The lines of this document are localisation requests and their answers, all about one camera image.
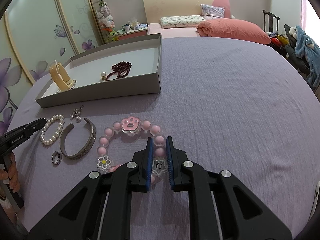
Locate dark wooden chair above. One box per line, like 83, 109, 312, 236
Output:
262, 9, 280, 34

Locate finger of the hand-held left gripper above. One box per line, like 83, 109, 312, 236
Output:
22, 119, 48, 137

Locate lilac printed pillow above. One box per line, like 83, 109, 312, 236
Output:
201, 4, 225, 19

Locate grey cardboard box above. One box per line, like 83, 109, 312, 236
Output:
35, 33, 162, 108

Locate pink bed with headboard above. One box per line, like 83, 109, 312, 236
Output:
142, 0, 272, 45

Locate patterned white pillow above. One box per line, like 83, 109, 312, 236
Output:
160, 14, 206, 29

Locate white pearl bracelet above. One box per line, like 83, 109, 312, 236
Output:
40, 114, 65, 147

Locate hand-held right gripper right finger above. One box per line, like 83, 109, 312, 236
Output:
166, 136, 293, 240

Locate floral sliding door wardrobe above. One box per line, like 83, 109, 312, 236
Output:
0, 0, 105, 135

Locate pink bead charm bracelet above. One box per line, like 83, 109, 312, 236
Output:
97, 115, 168, 185

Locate silver cuff bracelet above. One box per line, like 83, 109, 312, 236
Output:
59, 117, 97, 160

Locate red and yellow toys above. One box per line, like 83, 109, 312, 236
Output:
266, 31, 288, 49

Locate silver ring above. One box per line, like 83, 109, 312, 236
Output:
51, 151, 62, 165

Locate pink nightstand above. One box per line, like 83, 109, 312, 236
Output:
114, 27, 148, 40

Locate folded pink quilt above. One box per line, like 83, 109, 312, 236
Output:
197, 18, 272, 45

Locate dark red bead necklace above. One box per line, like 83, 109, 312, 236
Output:
105, 61, 132, 81

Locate person's left hand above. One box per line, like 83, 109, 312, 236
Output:
0, 154, 22, 202

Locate blue plush garment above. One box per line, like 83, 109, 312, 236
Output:
294, 25, 320, 88

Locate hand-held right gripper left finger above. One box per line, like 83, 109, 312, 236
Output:
27, 137, 154, 240

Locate yellow wrist watch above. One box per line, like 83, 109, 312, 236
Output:
49, 60, 76, 91

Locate stack of plush toys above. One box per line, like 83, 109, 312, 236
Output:
94, 0, 117, 44

